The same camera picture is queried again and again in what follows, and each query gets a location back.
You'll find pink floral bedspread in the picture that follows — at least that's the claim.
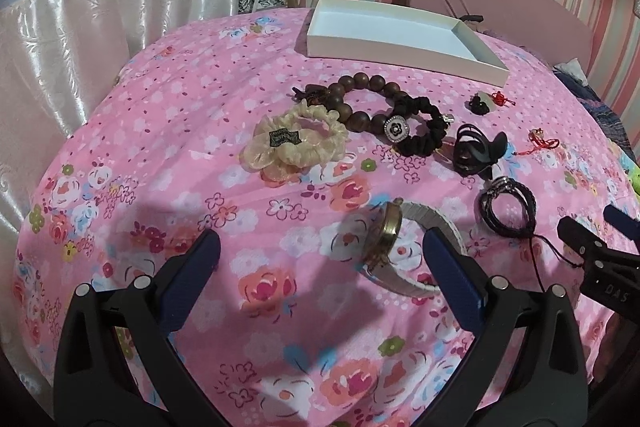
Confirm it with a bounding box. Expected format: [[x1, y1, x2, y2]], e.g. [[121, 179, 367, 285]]
[[13, 10, 639, 426]]

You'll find brown wooden bead bracelet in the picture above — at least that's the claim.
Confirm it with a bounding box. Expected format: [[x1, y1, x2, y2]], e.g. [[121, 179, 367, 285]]
[[290, 74, 411, 136]]

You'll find jade pendant black cord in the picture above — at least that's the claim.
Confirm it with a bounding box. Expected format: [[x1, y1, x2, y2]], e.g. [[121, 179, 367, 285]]
[[467, 91, 497, 115]]

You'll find cream satin curtain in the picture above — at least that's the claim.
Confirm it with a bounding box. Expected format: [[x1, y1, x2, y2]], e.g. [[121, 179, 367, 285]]
[[1, 0, 238, 395]]

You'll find white shallow cardboard box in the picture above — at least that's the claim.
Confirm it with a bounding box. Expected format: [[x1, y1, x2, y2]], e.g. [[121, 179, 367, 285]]
[[305, 0, 510, 88]]

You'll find orange gourd pendant red knot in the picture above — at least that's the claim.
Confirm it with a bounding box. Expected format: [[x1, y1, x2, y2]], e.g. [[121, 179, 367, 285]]
[[490, 91, 515, 107]]

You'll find black plastic hair claw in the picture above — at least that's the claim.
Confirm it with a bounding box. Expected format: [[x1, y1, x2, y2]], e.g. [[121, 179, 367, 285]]
[[452, 124, 508, 181]]

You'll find white band wrist watch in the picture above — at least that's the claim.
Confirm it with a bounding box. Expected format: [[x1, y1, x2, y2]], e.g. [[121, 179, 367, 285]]
[[361, 198, 468, 299]]

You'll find pink padded headboard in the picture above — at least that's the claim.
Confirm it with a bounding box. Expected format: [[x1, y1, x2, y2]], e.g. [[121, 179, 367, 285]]
[[407, 0, 592, 70]]

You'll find red string jade bead charm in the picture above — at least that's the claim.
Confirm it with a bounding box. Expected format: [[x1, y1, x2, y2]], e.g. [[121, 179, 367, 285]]
[[514, 128, 561, 156]]

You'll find dark blue patterned blanket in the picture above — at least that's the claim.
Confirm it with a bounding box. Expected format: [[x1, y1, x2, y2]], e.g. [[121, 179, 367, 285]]
[[552, 66, 637, 161]]

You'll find black leather cord bracelet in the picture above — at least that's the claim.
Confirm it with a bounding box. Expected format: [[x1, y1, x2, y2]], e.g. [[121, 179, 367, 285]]
[[478, 175, 554, 308]]

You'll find cream satin scrunchie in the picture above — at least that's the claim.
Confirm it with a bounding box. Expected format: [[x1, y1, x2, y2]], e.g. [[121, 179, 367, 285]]
[[240, 101, 348, 182]]

